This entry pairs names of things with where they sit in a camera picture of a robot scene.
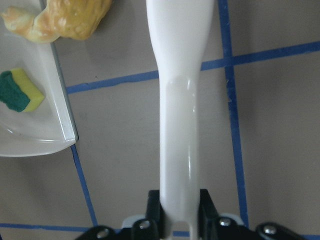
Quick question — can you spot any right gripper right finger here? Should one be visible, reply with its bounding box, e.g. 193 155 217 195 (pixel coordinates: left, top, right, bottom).
198 189 250 240

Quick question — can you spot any twisted croissant bread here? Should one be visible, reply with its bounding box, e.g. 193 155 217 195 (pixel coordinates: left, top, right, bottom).
0 6 62 45

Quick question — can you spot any yellow potato-shaped bread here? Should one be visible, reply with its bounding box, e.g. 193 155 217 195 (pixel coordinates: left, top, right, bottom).
47 0 113 41

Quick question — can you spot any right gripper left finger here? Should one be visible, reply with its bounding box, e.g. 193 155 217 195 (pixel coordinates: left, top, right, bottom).
130 190 165 240

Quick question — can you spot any green yellow sponge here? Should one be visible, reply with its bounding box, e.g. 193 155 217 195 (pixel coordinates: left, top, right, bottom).
0 68 45 113

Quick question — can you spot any white plastic dustpan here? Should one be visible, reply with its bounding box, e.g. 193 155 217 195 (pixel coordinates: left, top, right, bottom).
0 0 80 158

